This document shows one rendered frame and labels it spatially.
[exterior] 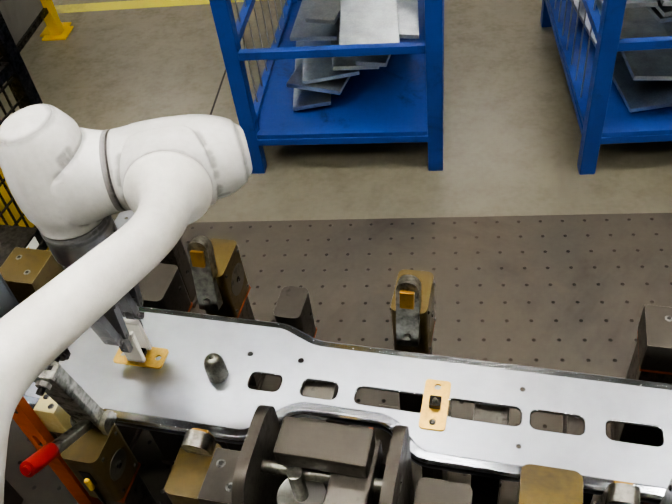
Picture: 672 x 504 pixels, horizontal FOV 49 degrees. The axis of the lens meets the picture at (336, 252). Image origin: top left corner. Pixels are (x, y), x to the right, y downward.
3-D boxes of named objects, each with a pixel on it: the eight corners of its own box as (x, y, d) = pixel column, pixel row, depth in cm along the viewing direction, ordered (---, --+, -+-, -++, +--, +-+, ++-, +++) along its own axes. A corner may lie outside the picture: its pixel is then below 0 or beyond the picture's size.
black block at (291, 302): (333, 373, 150) (315, 275, 130) (321, 414, 144) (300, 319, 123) (308, 370, 152) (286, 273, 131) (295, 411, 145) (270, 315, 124)
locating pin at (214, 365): (233, 373, 117) (224, 348, 113) (226, 390, 115) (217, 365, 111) (214, 371, 118) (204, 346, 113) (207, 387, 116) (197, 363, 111)
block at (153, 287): (219, 346, 158) (186, 254, 138) (200, 392, 151) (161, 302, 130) (188, 342, 160) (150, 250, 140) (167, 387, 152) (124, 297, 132)
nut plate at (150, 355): (170, 350, 117) (168, 345, 116) (160, 369, 115) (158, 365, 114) (122, 343, 119) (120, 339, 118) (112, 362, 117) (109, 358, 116)
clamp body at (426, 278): (440, 381, 146) (439, 259, 122) (432, 433, 138) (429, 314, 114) (407, 376, 148) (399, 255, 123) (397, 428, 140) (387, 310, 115)
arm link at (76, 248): (119, 196, 97) (133, 228, 102) (59, 191, 100) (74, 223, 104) (88, 244, 91) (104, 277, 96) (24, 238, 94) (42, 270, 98)
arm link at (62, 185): (25, 251, 92) (130, 234, 92) (-33, 152, 81) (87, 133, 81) (39, 195, 99) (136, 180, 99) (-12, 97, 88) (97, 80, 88)
